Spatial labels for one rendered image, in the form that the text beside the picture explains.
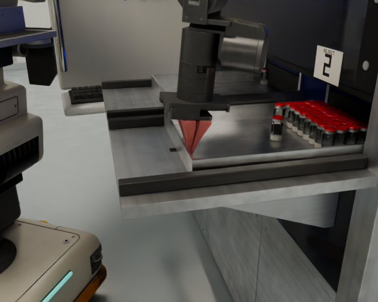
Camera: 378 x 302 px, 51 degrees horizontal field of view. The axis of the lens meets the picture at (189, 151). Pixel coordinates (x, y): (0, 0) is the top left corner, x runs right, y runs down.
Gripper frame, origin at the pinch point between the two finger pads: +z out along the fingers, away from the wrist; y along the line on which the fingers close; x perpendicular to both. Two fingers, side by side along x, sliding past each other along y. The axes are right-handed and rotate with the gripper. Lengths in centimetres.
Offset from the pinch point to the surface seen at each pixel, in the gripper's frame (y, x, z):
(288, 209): 18.7, -3.4, 10.1
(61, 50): -24, 80, -2
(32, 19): -84, 543, 35
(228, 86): 23, 48, 0
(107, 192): -4, 154, 92
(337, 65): 26.3, 3.1, -15.0
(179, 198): -3.8, -11.2, 2.5
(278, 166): 11.9, -8.8, -1.0
